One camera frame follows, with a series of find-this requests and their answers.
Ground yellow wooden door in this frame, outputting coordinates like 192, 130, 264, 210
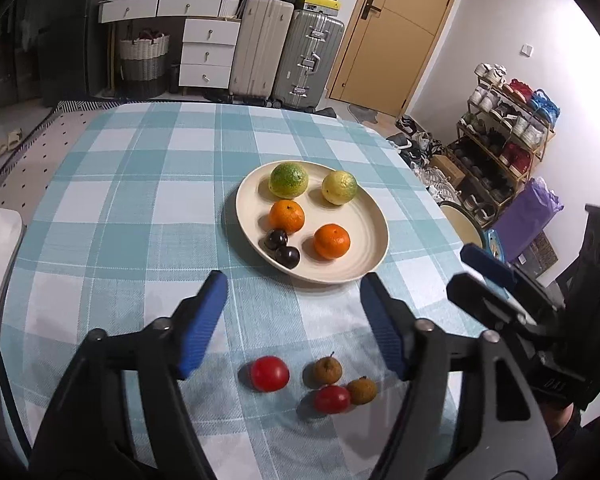
328, 0, 468, 118

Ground sneakers pile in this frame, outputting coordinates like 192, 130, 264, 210
385, 115, 461, 206

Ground brown woven basket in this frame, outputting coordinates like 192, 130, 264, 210
517, 232, 558, 273

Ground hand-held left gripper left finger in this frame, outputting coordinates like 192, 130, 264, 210
30, 270, 229, 480

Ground dark grey refrigerator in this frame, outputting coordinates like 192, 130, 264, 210
30, 0, 103, 107

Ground brown cardboard box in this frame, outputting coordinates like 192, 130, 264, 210
430, 154, 467, 187

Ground white dressing table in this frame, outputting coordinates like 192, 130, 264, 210
98, 0, 243, 97

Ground orange tangerine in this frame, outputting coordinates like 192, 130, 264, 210
269, 200, 306, 235
313, 223, 352, 261

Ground red tomato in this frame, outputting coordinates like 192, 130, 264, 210
250, 356, 290, 393
314, 385, 351, 415

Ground green citrus fruit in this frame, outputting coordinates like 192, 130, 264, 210
269, 161, 309, 199

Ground silver suitcase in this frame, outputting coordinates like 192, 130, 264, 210
271, 8, 346, 111

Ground wooden shoe rack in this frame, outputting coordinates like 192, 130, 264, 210
447, 62, 561, 226

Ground white three-drawer chest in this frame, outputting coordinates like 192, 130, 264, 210
178, 17, 242, 92

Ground patterned floor rug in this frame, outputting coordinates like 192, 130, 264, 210
0, 100, 126, 213

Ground brown longan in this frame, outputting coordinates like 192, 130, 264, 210
313, 352, 343, 389
346, 376, 379, 405

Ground yellow-green citrus fruit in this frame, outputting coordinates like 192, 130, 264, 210
321, 170, 358, 206

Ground black cable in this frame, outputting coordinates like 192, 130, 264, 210
0, 280, 33, 461

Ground grey door mat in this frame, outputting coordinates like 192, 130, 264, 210
347, 104, 380, 125

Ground white grey woven basket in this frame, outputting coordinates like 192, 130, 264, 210
117, 30, 172, 86

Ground yellow black shoe box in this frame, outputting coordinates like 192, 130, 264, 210
295, 0, 342, 17

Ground blue plastic bag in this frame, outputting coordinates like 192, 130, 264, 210
482, 228, 506, 263

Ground cream round plate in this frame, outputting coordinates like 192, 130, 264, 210
235, 160, 391, 286

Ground beige suitcase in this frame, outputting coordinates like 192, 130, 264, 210
228, 0, 295, 103

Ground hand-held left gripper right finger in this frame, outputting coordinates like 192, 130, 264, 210
360, 272, 558, 480

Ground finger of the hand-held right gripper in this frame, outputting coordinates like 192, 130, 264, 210
446, 272, 538, 341
460, 243, 566, 311

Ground beige trash bin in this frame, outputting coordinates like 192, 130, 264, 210
437, 200, 486, 251

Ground purple plastic bag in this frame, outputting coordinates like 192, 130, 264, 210
494, 177, 565, 263

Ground shoe rack with shoes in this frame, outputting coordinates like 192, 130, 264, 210
450, 62, 561, 221

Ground teal checked tablecloth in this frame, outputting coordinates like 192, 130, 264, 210
0, 101, 486, 480

